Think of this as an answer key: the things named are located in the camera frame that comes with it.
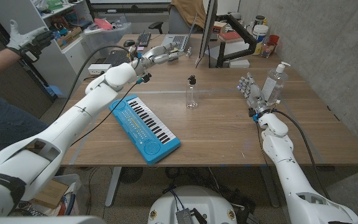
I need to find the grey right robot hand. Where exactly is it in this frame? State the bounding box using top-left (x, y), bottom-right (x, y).
top-left (237, 72), bottom-right (275, 116)

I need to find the white and black gloved hand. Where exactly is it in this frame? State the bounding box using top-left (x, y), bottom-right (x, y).
top-left (6, 19), bottom-right (55, 62)

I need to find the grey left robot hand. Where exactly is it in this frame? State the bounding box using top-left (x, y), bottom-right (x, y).
top-left (135, 42), bottom-right (185, 76)

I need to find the large clear white-pump bottle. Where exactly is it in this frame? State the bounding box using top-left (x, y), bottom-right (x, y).
top-left (260, 61), bottom-right (291, 106)

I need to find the small clear black-cap dispenser bottle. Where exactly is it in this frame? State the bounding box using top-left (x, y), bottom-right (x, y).
top-left (185, 74), bottom-right (199, 110)

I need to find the blue toy piano keyboard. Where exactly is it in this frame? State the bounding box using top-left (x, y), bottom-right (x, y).
top-left (108, 96), bottom-right (181, 166)

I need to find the narrow black keyboard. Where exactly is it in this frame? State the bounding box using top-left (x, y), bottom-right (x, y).
top-left (134, 30), bottom-right (152, 48)

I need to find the silver laptop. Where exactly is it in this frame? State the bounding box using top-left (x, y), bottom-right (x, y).
top-left (161, 14), bottom-right (198, 52)

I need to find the flat white box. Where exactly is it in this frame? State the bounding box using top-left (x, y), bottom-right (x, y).
top-left (228, 58), bottom-right (250, 69)

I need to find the black laptop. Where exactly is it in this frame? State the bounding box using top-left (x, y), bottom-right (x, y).
top-left (105, 49), bottom-right (134, 68)

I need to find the grey office chair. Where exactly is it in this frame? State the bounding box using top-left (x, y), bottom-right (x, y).
top-left (149, 5), bottom-right (204, 35)

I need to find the white shelf cabinet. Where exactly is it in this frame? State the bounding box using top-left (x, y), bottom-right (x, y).
top-left (0, 0), bottom-right (94, 99)

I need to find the clear jar with coloured items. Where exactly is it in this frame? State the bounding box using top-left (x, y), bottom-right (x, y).
top-left (261, 43), bottom-right (276, 59)

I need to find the open cardboard shelf box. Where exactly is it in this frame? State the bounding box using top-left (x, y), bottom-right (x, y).
top-left (56, 26), bottom-right (83, 48)

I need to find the clear plastic storage bin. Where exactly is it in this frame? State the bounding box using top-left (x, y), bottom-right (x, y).
top-left (81, 22), bottom-right (132, 59)

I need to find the white power strip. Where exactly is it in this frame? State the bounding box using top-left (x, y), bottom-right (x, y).
top-left (88, 63), bottom-right (112, 76)

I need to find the red cup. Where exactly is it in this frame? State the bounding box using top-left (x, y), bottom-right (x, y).
top-left (267, 34), bottom-right (280, 47)

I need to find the tan jacket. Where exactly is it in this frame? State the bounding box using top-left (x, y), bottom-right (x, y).
top-left (170, 0), bottom-right (207, 29)

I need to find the pink flat packet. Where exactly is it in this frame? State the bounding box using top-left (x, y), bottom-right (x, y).
top-left (93, 17), bottom-right (114, 31)

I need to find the white lidded canister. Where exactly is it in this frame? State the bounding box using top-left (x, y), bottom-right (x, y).
top-left (252, 24), bottom-right (269, 44)

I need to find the flat computer monitor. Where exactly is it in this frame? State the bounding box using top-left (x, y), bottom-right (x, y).
top-left (195, 0), bottom-right (219, 66)

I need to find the red book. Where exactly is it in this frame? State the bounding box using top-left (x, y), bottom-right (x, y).
top-left (218, 30), bottom-right (244, 44)

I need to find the person in dark clothes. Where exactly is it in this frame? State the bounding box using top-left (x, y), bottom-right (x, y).
top-left (0, 81), bottom-right (49, 166)

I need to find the grey table leg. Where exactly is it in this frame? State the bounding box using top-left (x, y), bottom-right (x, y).
top-left (258, 164), bottom-right (281, 208)

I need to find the round black fan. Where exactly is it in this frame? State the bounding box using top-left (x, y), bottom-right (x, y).
top-left (119, 167), bottom-right (144, 184)

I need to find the white robot torso base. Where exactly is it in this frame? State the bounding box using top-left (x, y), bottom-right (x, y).
top-left (147, 185), bottom-right (238, 224)

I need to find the white table leg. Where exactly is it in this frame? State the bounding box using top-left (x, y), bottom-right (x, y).
top-left (104, 166), bottom-right (122, 208)

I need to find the white plastic floor bin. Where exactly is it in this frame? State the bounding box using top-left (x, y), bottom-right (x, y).
top-left (53, 173), bottom-right (85, 216)

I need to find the brown cardboard box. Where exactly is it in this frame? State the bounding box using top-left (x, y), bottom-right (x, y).
top-left (31, 179), bottom-right (70, 209)

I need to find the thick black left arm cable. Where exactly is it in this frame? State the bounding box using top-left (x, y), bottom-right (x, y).
top-left (54, 45), bottom-right (135, 121)

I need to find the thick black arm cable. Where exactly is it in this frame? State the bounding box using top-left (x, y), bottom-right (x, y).
top-left (272, 108), bottom-right (331, 200)
top-left (54, 45), bottom-right (135, 121)

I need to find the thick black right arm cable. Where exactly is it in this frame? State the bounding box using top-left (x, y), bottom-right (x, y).
top-left (272, 108), bottom-right (331, 200)

